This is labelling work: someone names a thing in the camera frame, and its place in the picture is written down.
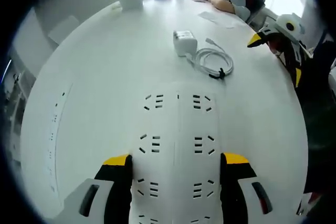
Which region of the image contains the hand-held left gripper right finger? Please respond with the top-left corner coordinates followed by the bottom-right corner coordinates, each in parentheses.
top-left (219, 152), bottom-right (276, 224)

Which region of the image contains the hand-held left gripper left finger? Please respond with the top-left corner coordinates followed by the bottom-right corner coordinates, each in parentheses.
top-left (52, 153), bottom-right (133, 224)

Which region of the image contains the white power strip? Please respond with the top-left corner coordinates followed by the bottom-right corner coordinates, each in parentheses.
top-left (128, 82), bottom-right (224, 224)

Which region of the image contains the white charger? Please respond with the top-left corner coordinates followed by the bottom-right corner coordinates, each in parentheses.
top-left (172, 29), bottom-right (198, 57)

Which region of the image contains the white flush desk socket panel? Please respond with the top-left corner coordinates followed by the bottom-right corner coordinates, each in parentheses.
top-left (46, 82), bottom-right (75, 198)

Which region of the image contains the white paper sheet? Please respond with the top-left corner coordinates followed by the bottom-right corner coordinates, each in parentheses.
top-left (198, 10), bottom-right (237, 29)

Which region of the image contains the person in black sleeve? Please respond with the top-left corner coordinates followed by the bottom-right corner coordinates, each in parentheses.
top-left (299, 40), bottom-right (336, 196)

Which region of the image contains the white chair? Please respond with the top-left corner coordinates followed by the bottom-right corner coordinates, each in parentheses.
top-left (48, 15), bottom-right (79, 44)

